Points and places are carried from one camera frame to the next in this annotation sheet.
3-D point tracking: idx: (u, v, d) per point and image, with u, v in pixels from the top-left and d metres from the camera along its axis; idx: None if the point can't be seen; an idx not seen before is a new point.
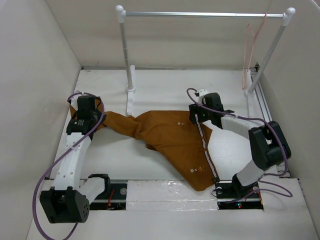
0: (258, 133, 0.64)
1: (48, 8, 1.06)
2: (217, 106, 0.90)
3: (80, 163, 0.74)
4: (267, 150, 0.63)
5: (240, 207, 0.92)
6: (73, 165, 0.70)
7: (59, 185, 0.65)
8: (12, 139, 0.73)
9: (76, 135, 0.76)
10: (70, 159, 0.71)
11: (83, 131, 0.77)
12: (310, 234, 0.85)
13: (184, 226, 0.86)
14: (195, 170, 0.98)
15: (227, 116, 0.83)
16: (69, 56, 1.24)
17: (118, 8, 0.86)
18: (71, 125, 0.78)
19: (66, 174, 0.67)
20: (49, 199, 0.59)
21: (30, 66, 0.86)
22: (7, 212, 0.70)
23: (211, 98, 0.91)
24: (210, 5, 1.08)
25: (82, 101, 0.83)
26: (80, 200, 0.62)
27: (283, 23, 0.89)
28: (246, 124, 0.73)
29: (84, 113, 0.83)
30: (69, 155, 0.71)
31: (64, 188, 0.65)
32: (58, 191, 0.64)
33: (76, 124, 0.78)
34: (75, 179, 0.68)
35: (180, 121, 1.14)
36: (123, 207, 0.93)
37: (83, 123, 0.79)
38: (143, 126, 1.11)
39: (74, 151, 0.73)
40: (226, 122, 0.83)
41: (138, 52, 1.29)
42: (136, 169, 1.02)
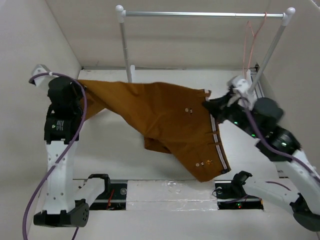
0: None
1: (48, 8, 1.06)
2: (266, 127, 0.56)
3: (70, 175, 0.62)
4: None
5: (240, 207, 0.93)
6: (62, 183, 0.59)
7: (51, 209, 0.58)
8: (13, 139, 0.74)
9: (58, 145, 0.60)
10: (56, 178, 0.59)
11: (66, 139, 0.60)
12: (310, 234, 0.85)
13: (184, 225, 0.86)
14: (202, 164, 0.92)
15: (298, 165, 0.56)
16: (69, 56, 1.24)
17: (118, 8, 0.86)
18: (48, 130, 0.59)
19: (57, 195, 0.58)
20: (43, 222, 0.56)
21: (30, 66, 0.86)
22: (8, 212, 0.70)
23: (270, 119, 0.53)
24: (210, 4, 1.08)
25: (55, 95, 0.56)
26: (78, 215, 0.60)
27: (283, 23, 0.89)
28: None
29: (62, 107, 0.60)
30: (55, 172, 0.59)
31: (57, 212, 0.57)
32: (51, 214, 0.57)
33: (55, 128, 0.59)
34: (69, 197, 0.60)
35: (188, 107, 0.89)
36: (123, 207, 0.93)
37: (63, 128, 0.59)
38: (132, 105, 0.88)
39: (60, 169, 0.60)
40: (290, 170, 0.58)
41: (138, 52, 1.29)
42: (136, 169, 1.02)
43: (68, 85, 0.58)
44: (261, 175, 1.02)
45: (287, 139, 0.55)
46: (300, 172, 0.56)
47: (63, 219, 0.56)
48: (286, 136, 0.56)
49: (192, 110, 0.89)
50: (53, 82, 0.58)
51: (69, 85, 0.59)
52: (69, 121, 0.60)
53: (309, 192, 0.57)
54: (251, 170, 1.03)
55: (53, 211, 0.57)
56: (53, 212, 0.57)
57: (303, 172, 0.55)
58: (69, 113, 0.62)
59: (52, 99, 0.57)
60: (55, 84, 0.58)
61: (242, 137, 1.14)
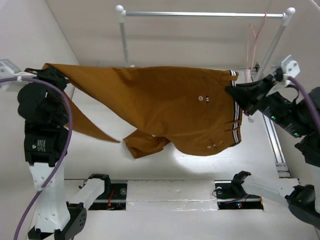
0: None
1: (48, 8, 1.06)
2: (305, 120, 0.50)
3: (61, 192, 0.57)
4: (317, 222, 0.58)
5: (240, 207, 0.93)
6: (52, 204, 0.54)
7: (45, 227, 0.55)
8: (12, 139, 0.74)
9: (43, 167, 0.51)
10: (46, 199, 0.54)
11: (51, 161, 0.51)
12: (310, 234, 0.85)
13: (184, 225, 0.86)
14: (213, 146, 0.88)
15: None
16: (68, 55, 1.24)
17: (118, 8, 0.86)
18: (28, 150, 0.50)
19: (48, 216, 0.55)
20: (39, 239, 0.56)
21: (30, 66, 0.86)
22: (7, 212, 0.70)
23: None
24: (210, 4, 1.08)
25: (28, 115, 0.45)
26: (72, 228, 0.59)
27: (283, 23, 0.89)
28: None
29: (40, 123, 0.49)
30: (45, 192, 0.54)
31: (50, 230, 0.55)
32: (45, 231, 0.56)
33: (36, 148, 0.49)
34: (62, 214, 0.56)
35: (204, 94, 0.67)
36: (123, 207, 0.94)
37: (45, 149, 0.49)
38: (129, 100, 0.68)
39: (48, 190, 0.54)
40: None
41: (138, 52, 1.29)
42: (136, 169, 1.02)
43: (42, 101, 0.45)
44: (261, 174, 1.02)
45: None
46: None
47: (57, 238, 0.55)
48: None
49: (209, 99, 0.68)
50: (22, 93, 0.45)
51: (44, 100, 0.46)
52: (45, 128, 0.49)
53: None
54: (251, 170, 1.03)
55: (46, 230, 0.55)
56: (47, 231, 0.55)
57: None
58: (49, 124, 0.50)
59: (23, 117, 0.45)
60: (27, 100, 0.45)
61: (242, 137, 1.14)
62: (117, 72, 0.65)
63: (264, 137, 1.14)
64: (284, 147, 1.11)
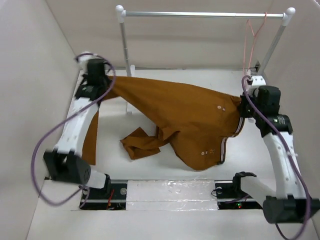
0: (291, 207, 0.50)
1: (49, 8, 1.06)
2: (271, 105, 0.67)
3: (84, 131, 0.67)
4: (282, 218, 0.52)
5: (240, 207, 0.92)
6: (79, 126, 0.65)
7: (63, 147, 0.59)
8: (12, 139, 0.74)
9: (82, 101, 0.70)
10: (74, 125, 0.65)
11: (91, 98, 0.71)
12: (310, 234, 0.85)
13: (184, 225, 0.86)
14: (206, 152, 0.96)
15: (278, 140, 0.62)
16: (68, 55, 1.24)
17: (118, 8, 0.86)
18: (80, 90, 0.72)
19: (71, 136, 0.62)
20: (50, 159, 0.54)
21: (30, 66, 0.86)
22: (8, 212, 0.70)
23: (267, 94, 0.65)
24: (210, 4, 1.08)
25: (91, 67, 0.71)
26: (82, 166, 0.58)
27: (283, 23, 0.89)
28: (287, 177, 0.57)
29: (93, 78, 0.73)
30: (75, 121, 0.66)
31: (66, 150, 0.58)
32: (60, 152, 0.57)
33: (85, 90, 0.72)
34: (79, 144, 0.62)
35: (221, 105, 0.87)
36: (123, 207, 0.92)
37: (91, 91, 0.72)
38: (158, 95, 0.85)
39: (80, 117, 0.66)
40: (271, 144, 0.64)
41: (138, 52, 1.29)
42: (136, 169, 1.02)
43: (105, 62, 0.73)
44: (261, 174, 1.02)
45: (283, 121, 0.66)
46: (278, 145, 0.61)
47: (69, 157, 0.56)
48: (282, 118, 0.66)
49: (225, 109, 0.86)
50: (93, 60, 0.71)
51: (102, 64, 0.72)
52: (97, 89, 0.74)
53: (278, 168, 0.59)
54: (251, 170, 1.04)
55: (63, 149, 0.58)
56: (63, 149, 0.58)
57: (280, 148, 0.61)
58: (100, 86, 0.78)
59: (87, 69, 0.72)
60: (94, 59, 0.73)
61: (242, 137, 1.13)
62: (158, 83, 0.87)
63: None
64: None
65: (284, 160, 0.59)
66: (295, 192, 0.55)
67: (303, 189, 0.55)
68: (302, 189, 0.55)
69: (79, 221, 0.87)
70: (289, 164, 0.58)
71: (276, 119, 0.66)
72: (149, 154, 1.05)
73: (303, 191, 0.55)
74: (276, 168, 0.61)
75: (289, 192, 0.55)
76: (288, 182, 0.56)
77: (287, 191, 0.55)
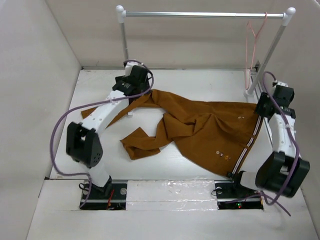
0: (280, 159, 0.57)
1: (49, 9, 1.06)
2: (282, 99, 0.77)
3: (110, 117, 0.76)
4: (271, 176, 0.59)
5: (240, 207, 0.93)
6: (105, 112, 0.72)
7: (87, 125, 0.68)
8: (12, 139, 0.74)
9: (118, 93, 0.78)
10: (105, 108, 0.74)
11: (126, 93, 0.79)
12: (310, 234, 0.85)
13: (184, 225, 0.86)
14: (220, 154, 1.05)
15: (280, 118, 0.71)
16: (69, 56, 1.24)
17: (118, 8, 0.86)
18: (118, 85, 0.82)
19: (96, 118, 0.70)
20: (73, 132, 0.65)
21: (30, 66, 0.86)
22: (7, 212, 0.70)
23: (281, 88, 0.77)
24: (210, 5, 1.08)
25: (136, 71, 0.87)
26: (96, 147, 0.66)
27: (283, 23, 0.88)
28: (282, 141, 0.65)
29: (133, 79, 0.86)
30: (106, 106, 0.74)
31: (89, 128, 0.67)
32: (84, 127, 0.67)
33: (123, 85, 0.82)
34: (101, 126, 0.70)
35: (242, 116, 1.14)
36: (123, 207, 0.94)
37: (129, 87, 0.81)
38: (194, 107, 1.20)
39: (111, 104, 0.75)
40: (273, 122, 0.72)
41: (138, 52, 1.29)
42: (136, 169, 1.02)
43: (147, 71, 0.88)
44: None
45: (287, 109, 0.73)
46: (280, 120, 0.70)
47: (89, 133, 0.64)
48: (288, 109, 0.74)
49: (244, 117, 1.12)
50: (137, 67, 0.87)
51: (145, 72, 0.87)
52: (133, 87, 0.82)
53: (276, 136, 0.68)
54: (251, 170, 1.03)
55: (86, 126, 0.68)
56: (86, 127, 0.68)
57: (281, 123, 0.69)
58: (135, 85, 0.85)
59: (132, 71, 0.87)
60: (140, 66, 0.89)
61: None
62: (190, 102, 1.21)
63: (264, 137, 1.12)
64: None
65: (283, 131, 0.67)
66: (289, 153, 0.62)
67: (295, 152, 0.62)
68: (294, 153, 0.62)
69: (79, 221, 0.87)
70: (286, 134, 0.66)
71: (283, 107, 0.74)
72: (151, 154, 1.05)
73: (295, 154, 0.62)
74: (275, 140, 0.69)
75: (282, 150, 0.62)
76: (282, 144, 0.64)
77: (280, 150, 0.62)
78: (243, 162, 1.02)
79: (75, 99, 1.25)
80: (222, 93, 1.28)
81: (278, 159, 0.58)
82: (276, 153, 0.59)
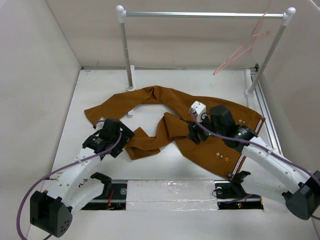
0: (308, 191, 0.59)
1: (49, 9, 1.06)
2: (228, 124, 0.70)
3: (81, 179, 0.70)
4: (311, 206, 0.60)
5: (240, 207, 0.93)
6: (73, 176, 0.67)
7: (53, 192, 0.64)
8: (13, 139, 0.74)
9: (86, 150, 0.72)
10: (73, 172, 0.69)
11: (96, 150, 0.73)
12: (310, 234, 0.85)
13: (184, 226, 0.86)
14: (220, 156, 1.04)
15: (253, 147, 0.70)
16: (69, 56, 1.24)
17: (118, 8, 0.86)
18: (89, 140, 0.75)
19: (63, 183, 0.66)
20: (36, 201, 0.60)
21: (29, 65, 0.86)
22: (7, 212, 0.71)
23: (220, 117, 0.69)
24: (210, 4, 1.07)
25: (108, 123, 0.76)
26: (63, 215, 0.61)
27: (282, 23, 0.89)
28: (286, 171, 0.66)
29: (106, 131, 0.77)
30: (74, 168, 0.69)
31: (54, 197, 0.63)
32: (49, 196, 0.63)
33: (94, 140, 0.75)
34: (69, 192, 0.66)
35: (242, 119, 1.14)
36: (123, 207, 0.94)
37: (100, 142, 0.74)
38: None
39: (80, 166, 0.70)
40: (251, 154, 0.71)
41: (138, 52, 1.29)
42: (136, 169, 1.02)
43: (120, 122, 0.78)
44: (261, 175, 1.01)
45: (244, 131, 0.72)
46: (258, 151, 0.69)
47: (54, 204, 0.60)
48: (243, 128, 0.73)
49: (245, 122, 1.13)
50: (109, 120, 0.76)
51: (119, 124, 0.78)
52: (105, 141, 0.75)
53: (273, 168, 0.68)
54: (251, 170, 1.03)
55: (52, 195, 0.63)
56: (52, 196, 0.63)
57: (261, 152, 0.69)
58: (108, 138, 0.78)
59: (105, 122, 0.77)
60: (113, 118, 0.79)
61: None
62: (196, 100, 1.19)
63: (264, 136, 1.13)
64: (284, 148, 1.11)
65: (273, 160, 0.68)
66: (299, 175, 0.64)
67: (303, 171, 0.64)
68: (302, 172, 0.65)
69: (79, 220, 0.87)
70: (278, 160, 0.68)
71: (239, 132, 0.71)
72: (150, 154, 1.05)
73: (303, 173, 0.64)
74: (271, 169, 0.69)
75: (297, 180, 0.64)
76: (289, 174, 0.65)
77: (296, 181, 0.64)
78: (241, 165, 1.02)
79: (75, 99, 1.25)
80: (222, 93, 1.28)
81: (308, 194, 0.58)
82: (301, 191, 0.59)
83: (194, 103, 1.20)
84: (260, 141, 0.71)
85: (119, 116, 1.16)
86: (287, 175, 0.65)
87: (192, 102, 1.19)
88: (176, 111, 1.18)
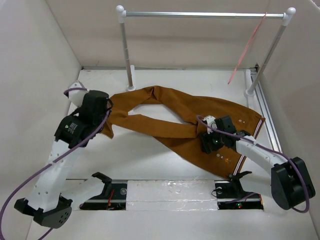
0: (282, 170, 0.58)
1: (49, 9, 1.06)
2: (229, 128, 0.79)
3: (63, 178, 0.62)
4: (290, 190, 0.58)
5: (240, 207, 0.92)
6: (50, 183, 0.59)
7: (34, 201, 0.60)
8: (13, 138, 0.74)
9: (62, 145, 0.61)
10: (49, 175, 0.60)
11: (71, 143, 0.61)
12: (310, 234, 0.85)
13: (185, 225, 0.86)
14: (221, 156, 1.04)
15: (243, 140, 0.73)
16: (69, 55, 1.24)
17: (118, 8, 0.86)
18: (62, 128, 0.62)
19: (42, 191, 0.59)
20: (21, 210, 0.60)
21: (29, 65, 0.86)
22: (8, 212, 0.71)
23: (221, 121, 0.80)
24: (210, 4, 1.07)
25: (88, 100, 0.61)
26: (52, 219, 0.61)
27: (283, 23, 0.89)
28: (266, 156, 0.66)
29: (85, 113, 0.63)
30: (49, 171, 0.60)
31: (35, 207, 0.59)
32: (30, 206, 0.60)
33: (67, 128, 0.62)
34: (50, 199, 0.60)
35: (242, 119, 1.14)
36: (123, 207, 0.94)
37: (74, 131, 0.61)
38: (200, 107, 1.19)
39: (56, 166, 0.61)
40: (242, 147, 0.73)
41: (138, 52, 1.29)
42: (136, 169, 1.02)
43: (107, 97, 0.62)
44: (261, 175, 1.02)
45: (241, 132, 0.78)
46: (246, 144, 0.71)
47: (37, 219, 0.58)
48: (242, 132, 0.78)
49: (244, 122, 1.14)
50: (88, 96, 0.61)
51: (104, 100, 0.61)
52: (82, 126, 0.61)
53: (257, 157, 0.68)
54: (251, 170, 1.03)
55: (33, 205, 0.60)
56: (33, 205, 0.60)
57: (248, 143, 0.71)
58: (88, 120, 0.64)
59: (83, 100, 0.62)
60: (93, 92, 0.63)
61: None
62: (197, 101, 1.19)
63: (264, 136, 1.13)
64: (283, 148, 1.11)
65: (257, 148, 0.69)
66: (278, 161, 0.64)
67: (282, 156, 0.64)
68: (283, 158, 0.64)
69: (79, 220, 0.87)
70: (261, 149, 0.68)
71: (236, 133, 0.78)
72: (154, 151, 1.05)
73: (282, 157, 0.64)
74: (256, 160, 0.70)
75: (274, 164, 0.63)
76: (269, 159, 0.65)
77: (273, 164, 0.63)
78: (242, 166, 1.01)
79: None
80: (222, 93, 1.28)
81: (281, 173, 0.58)
82: (275, 169, 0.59)
83: (194, 103, 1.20)
84: (251, 137, 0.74)
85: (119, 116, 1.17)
86: (267, 160, 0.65)
87: (193, 102, 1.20)
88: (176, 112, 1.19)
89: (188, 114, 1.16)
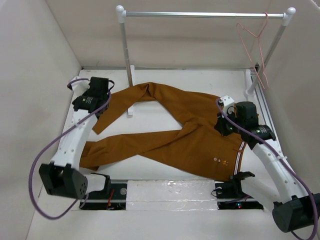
0: (298, 206, 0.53)
1: (49, 9, 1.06)
2: (251, 119, 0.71)
3: (82, 141, 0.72)
4: (296, 220, 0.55)
5: (240, 207, 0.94)
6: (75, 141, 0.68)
7: (60, 161, 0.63)
8: (13, 139, 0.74)
9: (82, 112, 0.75)
10: (72, 136, 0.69)
11: (90, 110, 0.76)
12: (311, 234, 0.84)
13: (185, 225, 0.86)
14: (218, 160, 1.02)
15: (265, 147, 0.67)
16: (68, 55, 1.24)
17: (118, 8, 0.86)
18: (79, 102, 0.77)
19: (68, 149, 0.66)
20: (47, 173, 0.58)
21: (29, 65, 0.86)
22: (7, 212, 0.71)
23: (244, 110, 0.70)
24: (210, 4, 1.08)
25: (96, 82, 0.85)
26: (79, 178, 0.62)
27: (283, 23, 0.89)
28: (285, 180, 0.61)
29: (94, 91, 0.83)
30: (72, 133, 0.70)
31: (62, 164, 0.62)
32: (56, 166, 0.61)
33: (85, 101, 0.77)
34: (76, 156, 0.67)
35: None
36: (123, 207, 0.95)
37: (91, 101, 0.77)
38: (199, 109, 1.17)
39: (78, 129, 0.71)
40: (261, 154, 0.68)
41: (138, 52, 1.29)
42: (136, 169, 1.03)
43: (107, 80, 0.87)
44: (261, 175, 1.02)
45: (264, 130, 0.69)
46: (267, 152, 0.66)
47: (67, 171, 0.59)
48: (264, 127, 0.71)
49: None
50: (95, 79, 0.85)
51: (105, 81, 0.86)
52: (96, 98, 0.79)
53: (275, 175, 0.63)
54: (251, 170, 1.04)
55: (59, 163, 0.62)
56: (60, 164, 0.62)
57: (270, 154, 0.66)
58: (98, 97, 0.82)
59: (91, 84, 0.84)
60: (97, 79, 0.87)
61: None
62: (196, 101, 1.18)
63: None
64: (283, 147, 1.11)
65: (278, 165, 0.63)
66: (298, 190, 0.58)
67: (303, 188, 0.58)
68: (303, 188, 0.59)
69: (79, 220, 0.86)
70: (283, 168, 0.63)
71: (259, 129, 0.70)
72: (151, 157, 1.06)
73: (303, 188, 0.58)
74: (273, 177, 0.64)
75: (292, 193, 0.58)
76: (288, 184, 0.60)
77: (290, 193, 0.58)
78: (240, 166, 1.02)
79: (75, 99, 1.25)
80: (222, 93, 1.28)
81: (296, 208, 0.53)
82: (291, 202, 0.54)
83: (192, 104, 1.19)
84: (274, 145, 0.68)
85: (117, 116, 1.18)
86: (285, 186, 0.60)
87: (191, 102, 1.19)
88: (170, 112, 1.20)
89: (184, 114, 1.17)
